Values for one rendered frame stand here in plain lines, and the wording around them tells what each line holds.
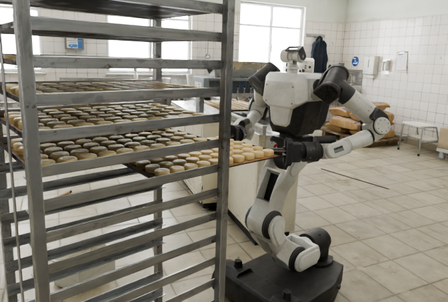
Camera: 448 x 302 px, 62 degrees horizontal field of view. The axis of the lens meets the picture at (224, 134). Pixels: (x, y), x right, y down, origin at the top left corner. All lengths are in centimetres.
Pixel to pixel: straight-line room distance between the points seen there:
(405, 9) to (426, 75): 123
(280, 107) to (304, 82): 17
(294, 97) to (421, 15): 545
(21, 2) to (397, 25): 678
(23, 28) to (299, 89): 118
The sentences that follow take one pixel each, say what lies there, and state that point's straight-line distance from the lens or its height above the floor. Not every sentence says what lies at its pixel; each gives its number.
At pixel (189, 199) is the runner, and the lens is 128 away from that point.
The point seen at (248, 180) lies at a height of 47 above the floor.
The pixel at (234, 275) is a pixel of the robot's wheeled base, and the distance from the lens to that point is 214.
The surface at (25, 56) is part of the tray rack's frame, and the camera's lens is 96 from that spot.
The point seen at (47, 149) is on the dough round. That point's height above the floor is 106.
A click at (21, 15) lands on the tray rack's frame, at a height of 142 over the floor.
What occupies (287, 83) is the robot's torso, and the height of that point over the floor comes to 124.
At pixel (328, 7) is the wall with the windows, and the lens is 800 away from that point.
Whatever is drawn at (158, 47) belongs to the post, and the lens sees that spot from 161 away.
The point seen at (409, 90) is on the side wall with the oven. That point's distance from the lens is 706.
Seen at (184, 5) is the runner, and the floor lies 150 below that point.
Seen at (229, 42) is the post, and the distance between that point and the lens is 125.
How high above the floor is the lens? 134
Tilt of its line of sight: 12 degrees down
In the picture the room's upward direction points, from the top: 2 degrees clockwise
